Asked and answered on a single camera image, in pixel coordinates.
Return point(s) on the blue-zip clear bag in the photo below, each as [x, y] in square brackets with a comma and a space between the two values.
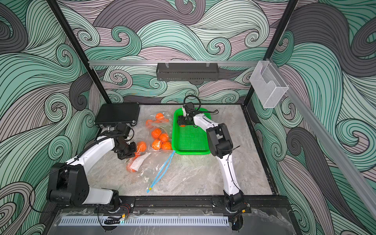
[149, 176]

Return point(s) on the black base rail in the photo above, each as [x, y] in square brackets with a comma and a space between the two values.
[211, 203]

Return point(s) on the black case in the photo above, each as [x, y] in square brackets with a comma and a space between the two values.
[114, 113]

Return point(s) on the clear acrylic wall holder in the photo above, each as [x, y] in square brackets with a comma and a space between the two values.
[268, 83]

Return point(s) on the black wall tray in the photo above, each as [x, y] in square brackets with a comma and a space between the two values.
[191, 72]

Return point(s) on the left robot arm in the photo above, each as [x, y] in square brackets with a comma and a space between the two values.
[68, 184]

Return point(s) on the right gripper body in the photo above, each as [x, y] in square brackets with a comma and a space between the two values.
[184, 120]

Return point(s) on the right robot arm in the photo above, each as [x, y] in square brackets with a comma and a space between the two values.
[220, 145]

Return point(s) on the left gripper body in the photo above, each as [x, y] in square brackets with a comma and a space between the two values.
[127, 150]

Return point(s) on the white slotted cable duct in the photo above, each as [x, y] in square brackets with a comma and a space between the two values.
[145, 221]

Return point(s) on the oranges in blue-zip bag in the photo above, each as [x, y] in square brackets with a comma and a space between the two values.
[150, 152]

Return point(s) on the green plastic basket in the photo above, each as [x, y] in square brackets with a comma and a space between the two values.
[188, 140]

